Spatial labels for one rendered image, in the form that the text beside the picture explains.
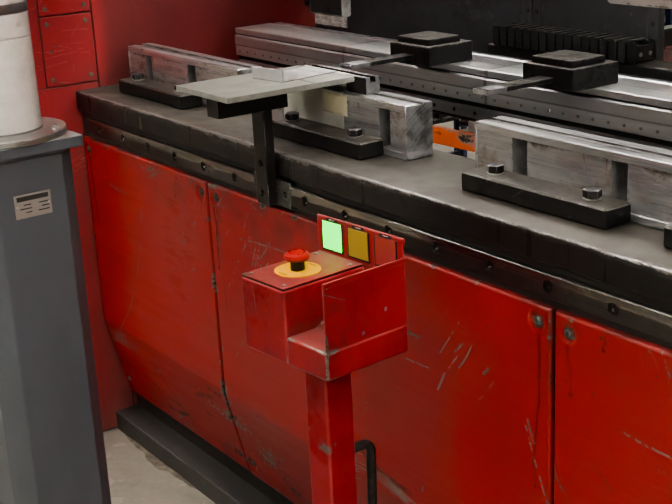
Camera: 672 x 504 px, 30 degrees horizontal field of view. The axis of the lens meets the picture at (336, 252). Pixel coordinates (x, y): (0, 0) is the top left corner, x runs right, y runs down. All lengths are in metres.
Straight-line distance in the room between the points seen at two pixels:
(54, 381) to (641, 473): 0.89
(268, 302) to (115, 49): 1.31
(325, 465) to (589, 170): 0.61
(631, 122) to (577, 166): 0.29
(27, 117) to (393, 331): 0.63
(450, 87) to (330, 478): 0.84
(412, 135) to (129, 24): 1.10
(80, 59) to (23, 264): 1.17
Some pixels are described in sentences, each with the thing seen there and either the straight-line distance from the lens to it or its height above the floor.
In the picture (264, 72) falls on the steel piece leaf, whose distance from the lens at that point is 2.26.
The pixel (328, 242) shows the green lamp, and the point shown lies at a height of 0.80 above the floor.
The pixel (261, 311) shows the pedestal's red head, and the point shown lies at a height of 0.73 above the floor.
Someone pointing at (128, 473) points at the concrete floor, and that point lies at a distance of 3.06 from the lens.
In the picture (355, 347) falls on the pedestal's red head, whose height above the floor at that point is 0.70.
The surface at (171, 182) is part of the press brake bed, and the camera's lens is 2.66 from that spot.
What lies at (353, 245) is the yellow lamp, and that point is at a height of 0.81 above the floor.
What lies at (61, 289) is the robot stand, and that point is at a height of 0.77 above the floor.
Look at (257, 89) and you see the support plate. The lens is 2.18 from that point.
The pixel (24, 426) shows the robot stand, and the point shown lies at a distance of 2.01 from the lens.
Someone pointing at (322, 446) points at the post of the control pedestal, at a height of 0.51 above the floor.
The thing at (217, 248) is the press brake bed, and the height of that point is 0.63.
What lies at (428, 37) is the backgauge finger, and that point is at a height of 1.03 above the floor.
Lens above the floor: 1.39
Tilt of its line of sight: 18 degrees down
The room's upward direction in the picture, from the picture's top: 3 degrees counter-clockwise
